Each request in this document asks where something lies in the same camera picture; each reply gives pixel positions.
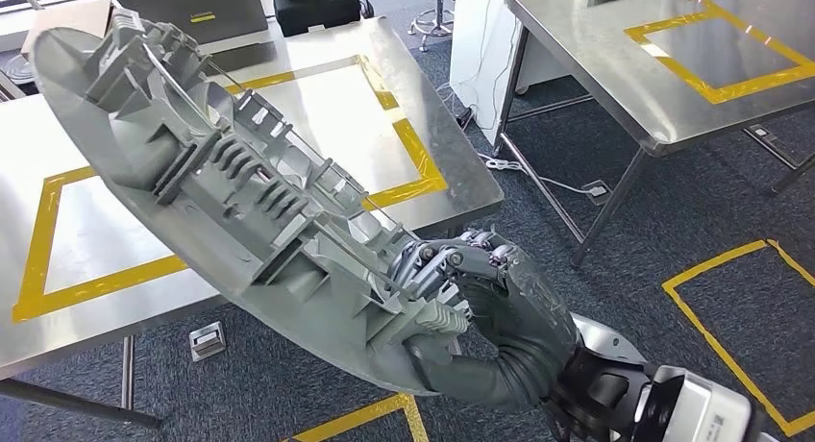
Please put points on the stainless steel workbench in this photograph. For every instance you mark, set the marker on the stainless steel workbench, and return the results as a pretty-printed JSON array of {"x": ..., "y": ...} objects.
[
  {"x": 605, "y": 63},
  {"x": 331, "y": 121}
]

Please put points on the floor power socket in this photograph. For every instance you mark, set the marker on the floor power socket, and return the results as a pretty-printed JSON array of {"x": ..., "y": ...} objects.
[{"x": 597, "y": 191}]

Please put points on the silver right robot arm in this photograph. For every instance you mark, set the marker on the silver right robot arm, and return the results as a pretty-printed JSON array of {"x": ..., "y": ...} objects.
[{"x": 535, "y": 378}]

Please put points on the grey plastic wheel hubcap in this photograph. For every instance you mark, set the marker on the grey plastic wheel hubcap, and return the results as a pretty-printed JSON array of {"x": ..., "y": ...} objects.
[{"x": 210, "y": 203}]

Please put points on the black stool chrome base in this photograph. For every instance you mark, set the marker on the black stool chrome base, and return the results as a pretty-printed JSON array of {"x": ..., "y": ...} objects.
[{"x": 439, "y": 12}]

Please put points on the grey laptop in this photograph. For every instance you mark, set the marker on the grey laptop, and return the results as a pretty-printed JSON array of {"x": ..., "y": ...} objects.
[{"x": 191, "y": 12}]

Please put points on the metal floor socket box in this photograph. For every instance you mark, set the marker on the metal floor socket box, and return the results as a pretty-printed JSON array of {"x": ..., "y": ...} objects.
[{"x": 207, "y": 342}]

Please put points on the black carrying case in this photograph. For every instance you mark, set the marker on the black carrying case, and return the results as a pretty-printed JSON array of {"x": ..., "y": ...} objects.
[{"x": 318, "y": 12}]

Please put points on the brown cardboard box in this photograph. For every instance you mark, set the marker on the brown cardboard box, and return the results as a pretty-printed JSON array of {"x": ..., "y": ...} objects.
[{"x": 64, "y": 22}]

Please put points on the white cabinet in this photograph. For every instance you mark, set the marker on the white cabinet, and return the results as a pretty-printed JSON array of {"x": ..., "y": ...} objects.
[{"x": 477, "y": 44}]

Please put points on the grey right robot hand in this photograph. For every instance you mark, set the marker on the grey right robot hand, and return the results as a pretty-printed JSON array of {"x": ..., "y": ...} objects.
[{"x": 528, "y": 312}]

